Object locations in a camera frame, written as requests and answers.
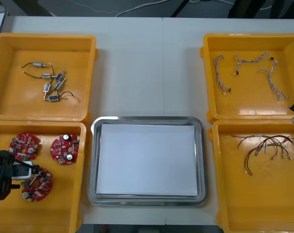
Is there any round red circuit board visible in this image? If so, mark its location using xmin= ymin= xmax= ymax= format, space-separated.
xmin=9 ymin=132 xmax=42 ymax=161
xmin=50 ymin=133 xmax=80 ymax=166
xmin=20 ymin=166 xmax=53 ymax=202

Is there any yellow-orange plastic bin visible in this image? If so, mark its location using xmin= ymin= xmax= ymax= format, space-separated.
xmin=0 ymin=118 xmax=92 ymax=233
xmin=0 ymin=33 xmax=99 ymax=122
xmin=199 ymin=33 xmax=294 ymax=122
xmin=208 ymin=118 xmax=294 ymax=233

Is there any white paper sheet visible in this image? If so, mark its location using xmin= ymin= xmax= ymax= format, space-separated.
xmin=96 ymin=123 xmax=198 ymax=197

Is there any steel tray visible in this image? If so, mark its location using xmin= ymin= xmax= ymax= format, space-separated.
xmin=88 ymin=116 xmax=209 ymax=206

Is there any white floor cable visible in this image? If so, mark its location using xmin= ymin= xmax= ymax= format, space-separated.
xmin=114 ymin=0 xmax=163 ymax=17

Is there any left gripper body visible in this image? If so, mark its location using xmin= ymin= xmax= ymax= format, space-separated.
xmin=0 ymin=150 xmax=14 ymax=201

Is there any pile of red-black wire harnesses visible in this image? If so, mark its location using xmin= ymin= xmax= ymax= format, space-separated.
xmin=229 ymin=134 xmax=294 ymax=177

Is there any pile of metal solenoids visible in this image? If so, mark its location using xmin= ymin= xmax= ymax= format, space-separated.
xmin=18 ymin=60 xmax=81 ymax=104

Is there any black table leg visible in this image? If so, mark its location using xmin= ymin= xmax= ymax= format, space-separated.
xmin=170 ymin=0 xmax=189 ymax=18

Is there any blue-white twisted wire harness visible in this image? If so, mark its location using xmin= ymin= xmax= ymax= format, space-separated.
xmin=233 ymin=52 xmax=274 ymax=76
xmin=258 ymin=60 xmax=290 ymax=101
xmin=214 ymin=54 xmax=232 ymax=95

